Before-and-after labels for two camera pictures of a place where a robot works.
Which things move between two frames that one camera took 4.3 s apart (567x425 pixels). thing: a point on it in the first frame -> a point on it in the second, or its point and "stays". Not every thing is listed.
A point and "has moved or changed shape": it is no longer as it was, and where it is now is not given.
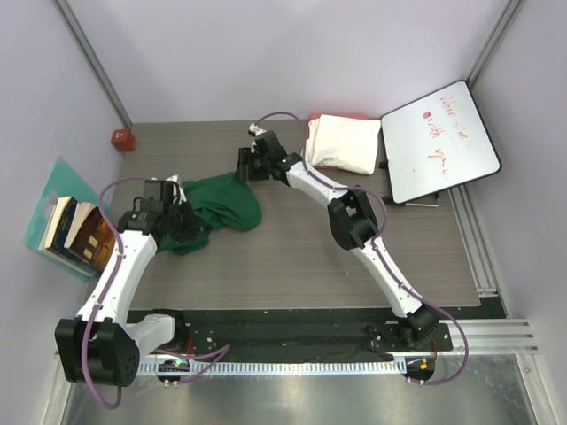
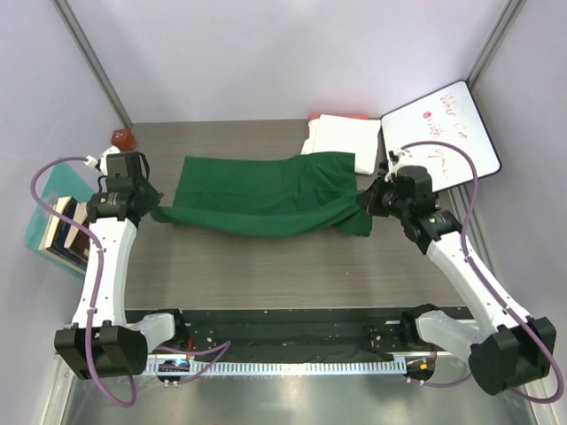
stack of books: [78, 234] stays
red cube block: [123, 140] stays
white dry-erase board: [436, 142] stays
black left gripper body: [182, 223] -> [151, 196]
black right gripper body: [258, 167] -> [385, 200]
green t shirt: [221, 203] has moved or changed shape
